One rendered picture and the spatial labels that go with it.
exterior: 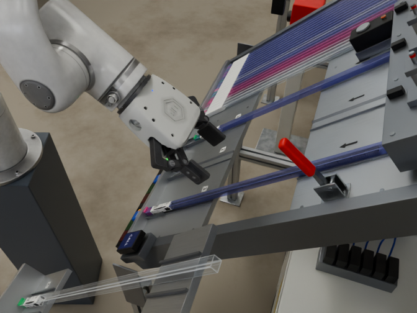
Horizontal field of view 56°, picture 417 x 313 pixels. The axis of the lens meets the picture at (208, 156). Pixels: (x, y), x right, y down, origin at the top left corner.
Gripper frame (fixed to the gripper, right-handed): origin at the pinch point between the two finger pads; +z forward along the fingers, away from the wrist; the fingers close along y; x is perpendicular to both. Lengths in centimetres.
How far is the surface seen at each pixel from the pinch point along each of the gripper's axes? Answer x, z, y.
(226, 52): 90, 21, 178
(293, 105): 39, 43, 98
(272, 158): 42, 42, 65
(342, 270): 5.8, 40.8, 5.6
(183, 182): 19.3, 5.4, 9.0
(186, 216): 13.6, 6.5, -1.9
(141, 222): 26.4, 3.3, -0.4
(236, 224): -1.5, 7.9, -8.9
